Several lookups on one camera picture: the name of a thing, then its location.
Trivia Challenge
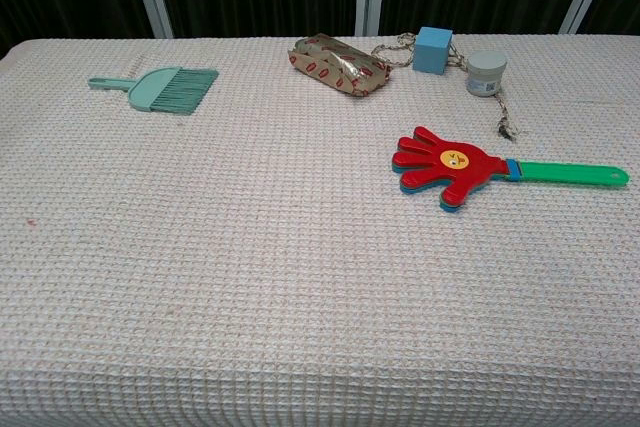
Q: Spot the pink waffle-weave table cloth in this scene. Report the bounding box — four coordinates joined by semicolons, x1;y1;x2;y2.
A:
0;35;640;427

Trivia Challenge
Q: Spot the gold snack packet red print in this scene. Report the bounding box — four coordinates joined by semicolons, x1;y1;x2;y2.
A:
287;32;392;98

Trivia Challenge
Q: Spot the small white lidded jar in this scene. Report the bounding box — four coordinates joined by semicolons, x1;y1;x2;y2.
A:
465;50;508;97

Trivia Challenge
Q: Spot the red hand clapper green handle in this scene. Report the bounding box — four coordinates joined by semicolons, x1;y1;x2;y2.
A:
391;125;630;215

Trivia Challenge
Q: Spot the braided beige rope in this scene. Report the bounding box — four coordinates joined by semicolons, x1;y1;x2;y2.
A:
370;32;521;142

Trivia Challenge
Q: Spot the light blue cube block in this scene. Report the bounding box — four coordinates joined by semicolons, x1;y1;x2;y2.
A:
412;26;454;75

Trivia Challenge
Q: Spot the mint green hand brush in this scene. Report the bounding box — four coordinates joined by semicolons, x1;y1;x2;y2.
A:
88;66;220;116

